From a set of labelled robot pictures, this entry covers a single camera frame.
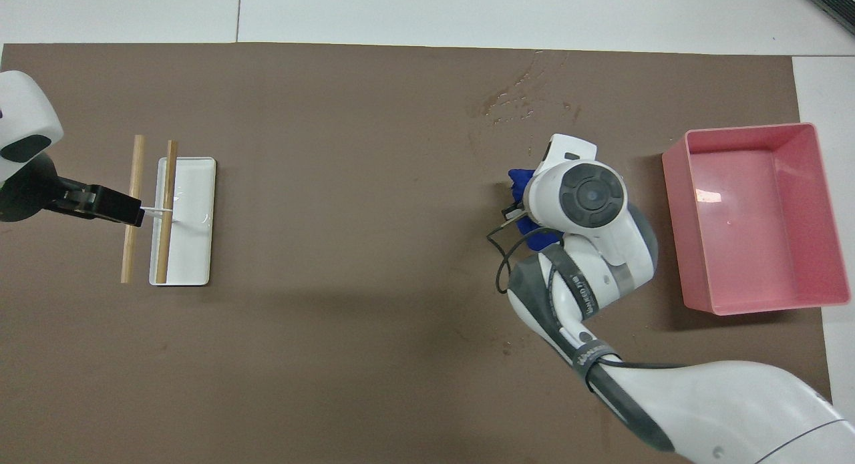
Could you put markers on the pink plastic bin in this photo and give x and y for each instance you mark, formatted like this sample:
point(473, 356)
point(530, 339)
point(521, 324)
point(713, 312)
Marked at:
point(741, 237)

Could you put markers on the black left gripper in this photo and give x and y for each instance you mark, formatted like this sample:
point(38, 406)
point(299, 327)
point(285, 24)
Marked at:
point(30, 190)

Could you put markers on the brown table mat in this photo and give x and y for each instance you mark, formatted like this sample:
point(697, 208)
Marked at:
point(334, 317)

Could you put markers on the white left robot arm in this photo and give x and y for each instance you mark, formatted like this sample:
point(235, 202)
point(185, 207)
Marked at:
point(27, 110)

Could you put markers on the blue towel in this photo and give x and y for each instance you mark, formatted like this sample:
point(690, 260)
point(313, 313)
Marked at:
point(520, 180)

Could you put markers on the dark ribbed device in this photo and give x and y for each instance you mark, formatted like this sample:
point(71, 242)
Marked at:
point(835, 0)

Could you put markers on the white rack base tray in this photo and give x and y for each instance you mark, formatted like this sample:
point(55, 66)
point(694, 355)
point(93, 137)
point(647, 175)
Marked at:
point(194, 250)

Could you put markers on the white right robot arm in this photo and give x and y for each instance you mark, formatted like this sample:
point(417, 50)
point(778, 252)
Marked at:
point(601, 250)

